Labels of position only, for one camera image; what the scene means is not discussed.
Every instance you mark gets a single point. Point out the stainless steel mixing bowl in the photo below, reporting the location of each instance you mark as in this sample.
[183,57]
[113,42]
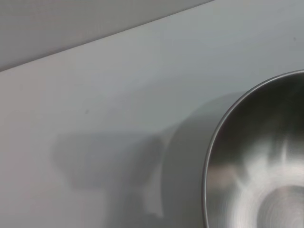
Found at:
[261,142]

